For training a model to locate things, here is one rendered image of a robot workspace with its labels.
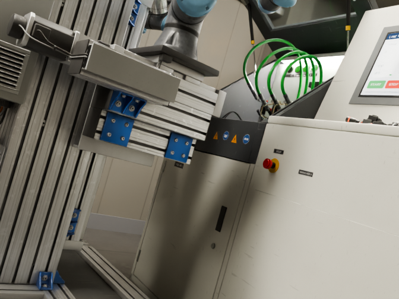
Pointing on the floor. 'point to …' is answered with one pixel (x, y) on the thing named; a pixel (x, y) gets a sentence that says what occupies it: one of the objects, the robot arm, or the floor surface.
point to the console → (324, 199)
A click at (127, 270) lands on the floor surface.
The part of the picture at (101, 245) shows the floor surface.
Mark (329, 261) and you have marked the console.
